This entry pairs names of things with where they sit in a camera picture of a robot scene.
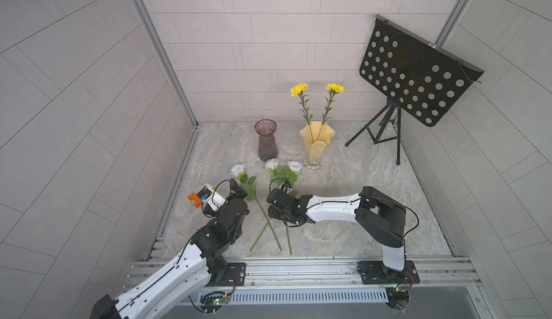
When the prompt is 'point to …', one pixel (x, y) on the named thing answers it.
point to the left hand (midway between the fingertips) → (232, 184)
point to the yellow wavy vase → (316, 136)
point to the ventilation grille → (308, 296)
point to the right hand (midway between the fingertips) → (268, 213)
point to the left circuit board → (211, 302)
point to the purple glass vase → (267, 145)
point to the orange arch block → (196, 198)
